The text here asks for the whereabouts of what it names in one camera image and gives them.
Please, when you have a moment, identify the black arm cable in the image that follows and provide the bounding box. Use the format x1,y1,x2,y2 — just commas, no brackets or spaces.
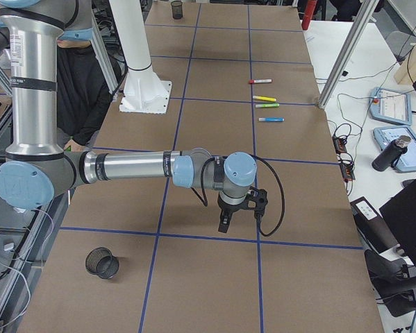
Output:
190,154,285,237

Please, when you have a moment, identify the far black mesh pen cup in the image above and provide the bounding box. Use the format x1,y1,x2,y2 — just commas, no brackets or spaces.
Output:
171,0,183,19

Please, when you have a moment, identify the near black mesh pen cup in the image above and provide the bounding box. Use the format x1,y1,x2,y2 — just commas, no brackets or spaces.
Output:
85,247,119,280

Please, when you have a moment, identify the red capped white marker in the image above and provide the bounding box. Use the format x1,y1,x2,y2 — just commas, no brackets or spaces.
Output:
248,78,272,85

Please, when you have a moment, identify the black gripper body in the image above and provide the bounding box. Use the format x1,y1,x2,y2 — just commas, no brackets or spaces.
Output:
217,194,253,217

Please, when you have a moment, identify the aluminium frame post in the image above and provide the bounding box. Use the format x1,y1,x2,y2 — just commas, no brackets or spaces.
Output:
317,0,379,109

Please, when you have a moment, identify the near blue teach pendant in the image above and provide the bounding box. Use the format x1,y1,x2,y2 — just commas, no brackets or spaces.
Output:
372,126,416,173

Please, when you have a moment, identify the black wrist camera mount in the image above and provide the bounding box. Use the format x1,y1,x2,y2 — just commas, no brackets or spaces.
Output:
248,187,268,221

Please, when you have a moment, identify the red fire extinguisher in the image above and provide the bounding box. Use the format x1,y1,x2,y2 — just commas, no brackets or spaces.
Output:
301,0,317,31

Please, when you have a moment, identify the yellow highlighter pen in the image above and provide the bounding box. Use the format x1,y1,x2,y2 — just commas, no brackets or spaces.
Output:
252,95,277,102

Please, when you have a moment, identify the green highlighter pen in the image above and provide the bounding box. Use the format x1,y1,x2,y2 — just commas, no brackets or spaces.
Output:
255,103,280,108

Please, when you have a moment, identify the dark box with white label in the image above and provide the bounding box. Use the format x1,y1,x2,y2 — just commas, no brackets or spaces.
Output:
350,196,399,253

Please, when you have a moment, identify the black orange adapter box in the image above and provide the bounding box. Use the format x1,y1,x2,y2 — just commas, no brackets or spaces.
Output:
333,136,347,154
340,163,355,182

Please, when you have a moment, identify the blue highlighter pen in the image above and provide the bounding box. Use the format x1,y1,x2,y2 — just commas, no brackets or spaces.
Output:
258,117,285,122

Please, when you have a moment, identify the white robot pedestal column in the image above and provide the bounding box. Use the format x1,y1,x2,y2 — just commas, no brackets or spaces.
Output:
110,0,172,114

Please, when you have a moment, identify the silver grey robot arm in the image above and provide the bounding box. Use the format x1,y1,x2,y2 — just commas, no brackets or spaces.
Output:
0,1,266,232

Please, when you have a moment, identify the black monitor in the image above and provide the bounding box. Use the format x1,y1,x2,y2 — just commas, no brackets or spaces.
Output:
380,179,416,266

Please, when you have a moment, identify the blue teach pendant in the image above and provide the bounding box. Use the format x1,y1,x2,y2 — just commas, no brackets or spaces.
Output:
369,87,412,125
372,126,416,173

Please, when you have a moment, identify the black water bottle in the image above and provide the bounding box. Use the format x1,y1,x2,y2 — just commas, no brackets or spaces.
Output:
372,135,412,171

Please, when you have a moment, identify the black mesh pen cup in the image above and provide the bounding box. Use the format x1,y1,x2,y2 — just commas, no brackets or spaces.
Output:
85,247,119,280
171,0,183,19

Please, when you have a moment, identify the person in black jacket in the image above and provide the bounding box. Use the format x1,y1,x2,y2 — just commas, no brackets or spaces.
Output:
57,40,113,152

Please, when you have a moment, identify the far blue teach pendant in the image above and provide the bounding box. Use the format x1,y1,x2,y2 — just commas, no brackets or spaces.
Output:
369,87,412,125

